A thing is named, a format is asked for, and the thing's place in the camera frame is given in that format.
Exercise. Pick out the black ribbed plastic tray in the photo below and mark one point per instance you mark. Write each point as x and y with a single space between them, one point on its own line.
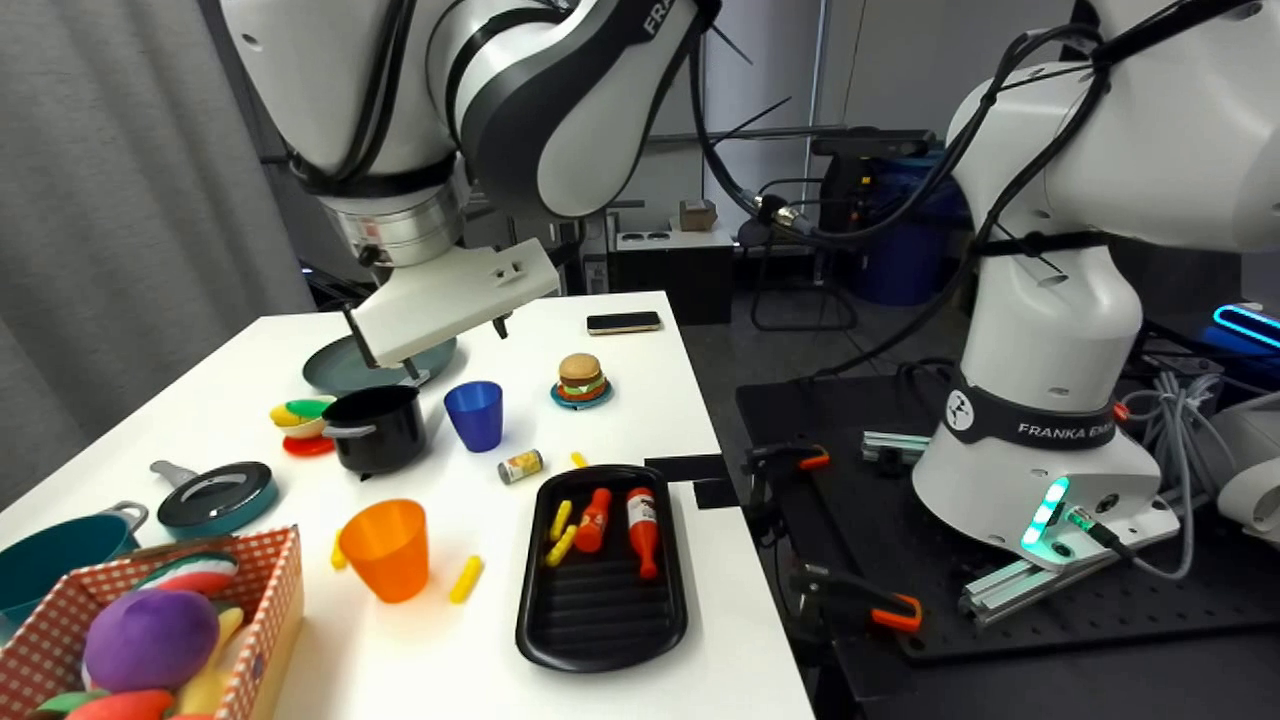
602 615

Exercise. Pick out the orange plastic cup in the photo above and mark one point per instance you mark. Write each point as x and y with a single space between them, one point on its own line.
386 548

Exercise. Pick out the toy burger stack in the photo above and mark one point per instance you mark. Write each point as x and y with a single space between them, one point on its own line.
587 399

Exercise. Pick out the black perforated breadboard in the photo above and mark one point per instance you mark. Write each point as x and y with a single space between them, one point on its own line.
852 535

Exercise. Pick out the yellow toy food slice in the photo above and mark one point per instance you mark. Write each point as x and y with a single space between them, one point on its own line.
286 418

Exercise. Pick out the red plush vegetable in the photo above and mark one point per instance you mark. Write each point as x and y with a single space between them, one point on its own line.
120 705

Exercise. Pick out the plain toy ketchup bottle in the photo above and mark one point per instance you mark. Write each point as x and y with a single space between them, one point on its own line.
594 522

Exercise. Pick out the yellow plush vegetable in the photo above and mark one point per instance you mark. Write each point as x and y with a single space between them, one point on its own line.
210 664

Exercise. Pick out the red ketchup bottle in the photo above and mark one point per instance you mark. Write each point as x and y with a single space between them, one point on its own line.
641 535

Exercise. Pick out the red toy food slice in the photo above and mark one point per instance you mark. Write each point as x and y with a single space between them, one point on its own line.
307 444

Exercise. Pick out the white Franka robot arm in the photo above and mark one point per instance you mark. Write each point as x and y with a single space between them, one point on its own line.
1065 333

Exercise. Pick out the black equipment box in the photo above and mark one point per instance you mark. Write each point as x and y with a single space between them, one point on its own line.
852 182

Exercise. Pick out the blue plastic device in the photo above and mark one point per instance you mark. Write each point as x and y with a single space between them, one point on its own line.
1244 340

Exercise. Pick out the purple plush vegetable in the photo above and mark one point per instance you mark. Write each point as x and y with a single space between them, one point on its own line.
150 642

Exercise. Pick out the teal frying pan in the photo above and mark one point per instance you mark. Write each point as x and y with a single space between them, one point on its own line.
215 502

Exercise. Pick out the green toy food piece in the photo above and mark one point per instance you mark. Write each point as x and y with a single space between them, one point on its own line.
307 407

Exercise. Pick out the blue storage bin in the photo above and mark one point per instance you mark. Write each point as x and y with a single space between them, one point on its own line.
920 243

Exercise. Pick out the blue plastic cup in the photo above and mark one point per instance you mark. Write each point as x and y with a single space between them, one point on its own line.
473 418

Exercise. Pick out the aluminium extrusion rail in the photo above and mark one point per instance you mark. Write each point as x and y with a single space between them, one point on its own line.
1053 573

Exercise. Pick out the striped plush food slice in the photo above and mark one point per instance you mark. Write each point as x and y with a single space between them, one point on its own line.
195 577

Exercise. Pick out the red checkered cardboard basket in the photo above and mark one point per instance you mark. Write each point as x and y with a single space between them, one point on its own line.
261 626

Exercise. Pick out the black tape strip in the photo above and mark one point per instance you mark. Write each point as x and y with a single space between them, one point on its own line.
626 321

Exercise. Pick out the toy hamburger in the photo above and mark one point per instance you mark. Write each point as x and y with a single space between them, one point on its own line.
582 375

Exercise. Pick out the teal toy pot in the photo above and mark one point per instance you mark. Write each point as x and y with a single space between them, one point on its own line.
61 563

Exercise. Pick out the small toy food can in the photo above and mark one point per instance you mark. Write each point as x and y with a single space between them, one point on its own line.
522 467

